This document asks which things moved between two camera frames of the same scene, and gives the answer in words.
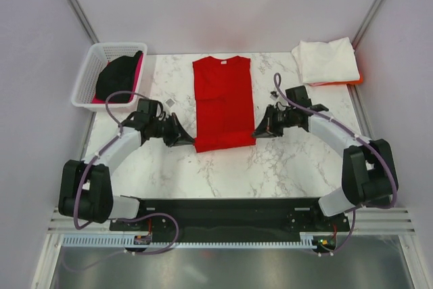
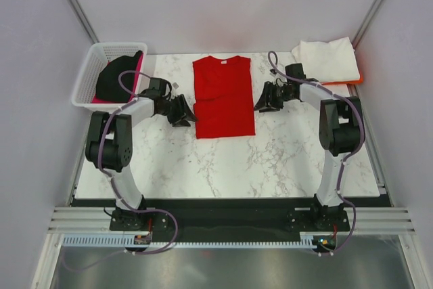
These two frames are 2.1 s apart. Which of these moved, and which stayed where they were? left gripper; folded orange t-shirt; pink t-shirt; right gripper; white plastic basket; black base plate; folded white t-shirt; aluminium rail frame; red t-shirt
Moved: red t-shirt; right gripper; left gripper
Stayed: folded white t-shirt; folded orange t-shirt; pink t-shirt; white plastic basket; aluminium rail frame; black base plate
